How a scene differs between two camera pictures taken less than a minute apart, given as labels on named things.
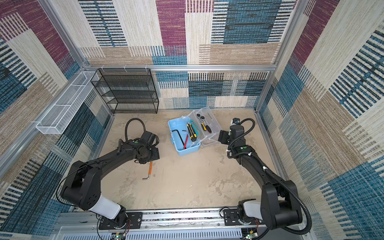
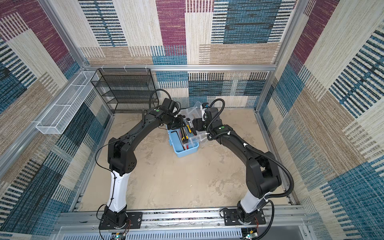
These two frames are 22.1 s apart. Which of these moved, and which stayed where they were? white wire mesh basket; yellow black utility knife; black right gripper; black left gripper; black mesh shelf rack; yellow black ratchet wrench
Moved: black right gripper; yellow black ratchet wrench; black left gripper; yellow black utility knife
Stayed: white wire mesh basket; black mesh shelf rack
